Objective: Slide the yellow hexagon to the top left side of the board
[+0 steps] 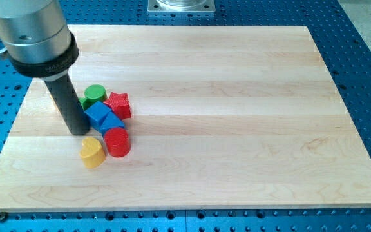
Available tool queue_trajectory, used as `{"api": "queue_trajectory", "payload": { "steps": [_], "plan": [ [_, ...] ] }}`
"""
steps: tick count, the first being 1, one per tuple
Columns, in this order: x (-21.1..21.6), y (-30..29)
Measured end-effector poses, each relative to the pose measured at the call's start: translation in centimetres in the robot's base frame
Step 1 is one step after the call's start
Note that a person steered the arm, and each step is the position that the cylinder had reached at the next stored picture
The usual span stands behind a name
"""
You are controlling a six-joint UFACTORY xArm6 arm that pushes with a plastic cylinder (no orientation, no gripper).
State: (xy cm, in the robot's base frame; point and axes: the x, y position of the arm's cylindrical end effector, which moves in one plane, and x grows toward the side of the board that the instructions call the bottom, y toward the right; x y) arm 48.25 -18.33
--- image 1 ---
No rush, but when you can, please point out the black pusher rod tool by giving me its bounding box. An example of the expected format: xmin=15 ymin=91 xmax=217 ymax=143
xmin=45 ymin=74 xmax=90 ymax=135

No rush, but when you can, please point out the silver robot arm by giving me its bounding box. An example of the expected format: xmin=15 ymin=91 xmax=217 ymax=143
xmin=0 ymin=0 xmax=90 ymax=135

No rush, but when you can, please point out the light wooden board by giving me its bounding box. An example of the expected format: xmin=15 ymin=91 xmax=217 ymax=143
xmin=0 ymin=25 xmax=371 ymax=212

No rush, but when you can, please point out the green block behind rod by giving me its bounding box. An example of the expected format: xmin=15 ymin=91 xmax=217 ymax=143
xmin=79 ymin=97 xmax=88 ymax=110

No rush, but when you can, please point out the green cylinder block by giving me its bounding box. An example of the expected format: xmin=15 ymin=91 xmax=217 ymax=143
xmin=84 ymin=84 xmax=108 ymax=106

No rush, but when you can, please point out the blue cube block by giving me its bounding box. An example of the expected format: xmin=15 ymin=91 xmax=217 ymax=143
xmin=84 ymin=101 xmax=111 ymax=130

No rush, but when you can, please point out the red star block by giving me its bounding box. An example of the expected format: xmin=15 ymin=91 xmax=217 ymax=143
xmin=103 ymin=92 xmax=131 ymax=120

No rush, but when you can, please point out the blue triangular block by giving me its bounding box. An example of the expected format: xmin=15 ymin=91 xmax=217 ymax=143
xmin=99 ymin=112 xmax=125 ymax=135

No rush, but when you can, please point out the yellow heart block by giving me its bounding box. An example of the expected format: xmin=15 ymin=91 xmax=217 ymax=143
xmin=79 ymin=137 xmax=106 ymax=169

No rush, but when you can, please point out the red cylinder block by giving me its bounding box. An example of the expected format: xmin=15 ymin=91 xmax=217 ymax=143
xmin=103 ymin=128 xmax=131 ymax=158

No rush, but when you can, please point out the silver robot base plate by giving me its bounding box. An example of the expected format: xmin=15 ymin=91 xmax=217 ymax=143
xmin=147 ymin=0 xmax=216 ymax=12

